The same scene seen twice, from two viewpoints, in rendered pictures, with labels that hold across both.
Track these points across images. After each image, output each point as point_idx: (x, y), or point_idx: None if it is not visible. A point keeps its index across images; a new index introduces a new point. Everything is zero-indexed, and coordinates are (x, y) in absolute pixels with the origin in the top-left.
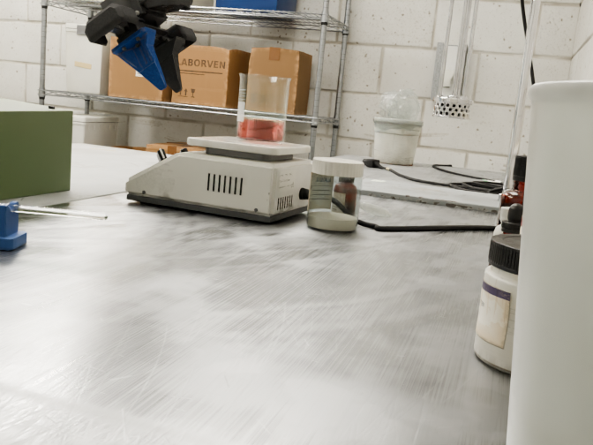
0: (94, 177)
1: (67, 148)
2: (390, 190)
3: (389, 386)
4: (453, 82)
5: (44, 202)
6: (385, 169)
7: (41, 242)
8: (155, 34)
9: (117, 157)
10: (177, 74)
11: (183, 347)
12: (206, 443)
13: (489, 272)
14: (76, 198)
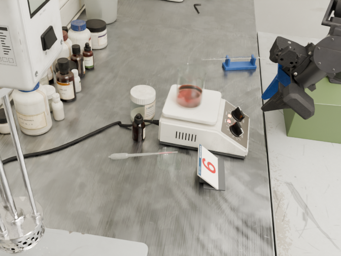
0: (321, 183)
1: (292, 116)
2: (96, 255)
3: (124, 36)
4: (14, 202)
5: None
6: None
7: (222, 71)
8: (295, 83)
9: None
10: (267, 101)
11: (158, 39)
12: (146, 26)
13: (106, 29)
14: (268, 122)
